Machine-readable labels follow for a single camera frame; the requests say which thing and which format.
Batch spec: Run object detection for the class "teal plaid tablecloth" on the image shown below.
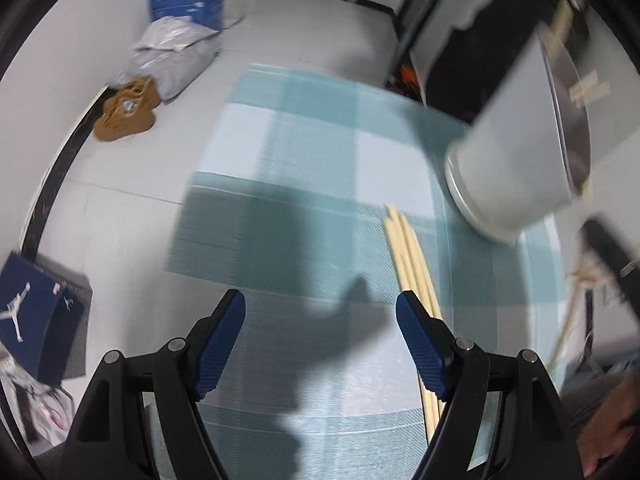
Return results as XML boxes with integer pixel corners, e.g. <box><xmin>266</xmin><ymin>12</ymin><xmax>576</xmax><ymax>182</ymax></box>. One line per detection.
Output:
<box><xmin>150</xmin><ymin>62</ymin><xmax>571</xmax><ymax>480</ymax></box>

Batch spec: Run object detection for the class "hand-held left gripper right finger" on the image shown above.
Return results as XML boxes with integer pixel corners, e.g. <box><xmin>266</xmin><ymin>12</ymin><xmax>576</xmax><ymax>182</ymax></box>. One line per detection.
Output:
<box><xmin>395</xmin><ymin>291</ymin><xmax>586</xmax><ymax>480</ymax></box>

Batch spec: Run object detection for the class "white plastic bag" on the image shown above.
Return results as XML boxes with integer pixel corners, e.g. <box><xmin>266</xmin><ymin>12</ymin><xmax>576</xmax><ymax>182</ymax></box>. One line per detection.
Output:
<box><xmin>0</xmin><ymin>355</ymin><xmax>73</xmax><ymax>446</ymax></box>

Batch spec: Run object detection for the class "navy shoe box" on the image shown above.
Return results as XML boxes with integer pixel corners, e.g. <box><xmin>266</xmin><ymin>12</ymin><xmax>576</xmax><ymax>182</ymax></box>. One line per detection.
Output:
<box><xmin>0</xmin><ymin>252</ymin><xmax>93</xmax><ymax>386</ymax></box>

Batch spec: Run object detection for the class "grey plastic parcel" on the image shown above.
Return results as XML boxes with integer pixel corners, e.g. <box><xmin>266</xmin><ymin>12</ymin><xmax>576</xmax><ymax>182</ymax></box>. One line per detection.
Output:
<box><xmin>134</xmin><ymin>16</ymin><xmax>221</xmax><ymax>53</ymax></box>
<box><xmin>116</xmin><ymin>40</ymin><xmax>222</xmax><ymax>102</ymax></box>

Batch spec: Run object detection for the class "blue cardboard box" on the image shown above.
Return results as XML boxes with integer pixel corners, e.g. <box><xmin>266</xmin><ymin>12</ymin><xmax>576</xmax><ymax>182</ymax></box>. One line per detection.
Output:
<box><xmin>148</xmin><ymin>0</ymin><xmax>226</xmax><ymax>31</ymax></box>

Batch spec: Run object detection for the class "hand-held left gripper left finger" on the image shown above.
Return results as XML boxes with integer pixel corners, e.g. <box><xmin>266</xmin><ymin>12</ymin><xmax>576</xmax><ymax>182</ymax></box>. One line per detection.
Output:
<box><xmin>66</xmin><ymin>288</ymin><xmax>247</xmax><ymax>480</ymax></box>

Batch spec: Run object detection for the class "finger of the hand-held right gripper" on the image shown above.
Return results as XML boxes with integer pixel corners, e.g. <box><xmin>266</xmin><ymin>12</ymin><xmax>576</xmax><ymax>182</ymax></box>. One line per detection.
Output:
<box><xmin>582</xmin><ymin>217</ymin><xmax>640</xmax><ymax>288</ymax></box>

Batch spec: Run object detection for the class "black backpack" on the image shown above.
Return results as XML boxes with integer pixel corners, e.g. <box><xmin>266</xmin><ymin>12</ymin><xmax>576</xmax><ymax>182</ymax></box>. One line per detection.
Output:
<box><xmin>425</xmin><ymin>0</ymin><xmax>591</xmax><ymax>126</ymax></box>

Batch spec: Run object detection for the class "white utensil holder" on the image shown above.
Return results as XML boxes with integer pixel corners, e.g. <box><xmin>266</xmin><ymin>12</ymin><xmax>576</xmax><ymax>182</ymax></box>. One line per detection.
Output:
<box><xmin>444</xmin><ymin>20</ymin><xmax>593</xmax><ymax>245</ymax></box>

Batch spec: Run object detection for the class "person's right hand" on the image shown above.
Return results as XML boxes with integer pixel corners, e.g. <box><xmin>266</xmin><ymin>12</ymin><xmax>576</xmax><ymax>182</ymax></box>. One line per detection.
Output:
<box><xmin>577</xmin><ymin>377</ymin><xmax>640</xmax><ymax>476</ymax></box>

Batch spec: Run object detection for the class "brown shoe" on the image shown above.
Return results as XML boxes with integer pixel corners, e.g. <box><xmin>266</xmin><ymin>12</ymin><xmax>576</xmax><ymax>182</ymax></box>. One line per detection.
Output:
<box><xmin>102</xmin><ymin>76</ymin><xmax>162</xmax><ymax>111</ymax></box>
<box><xmin>94</xmin><ymin>100</ymin><xmax>157</xmax><ymax>142</ymax></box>

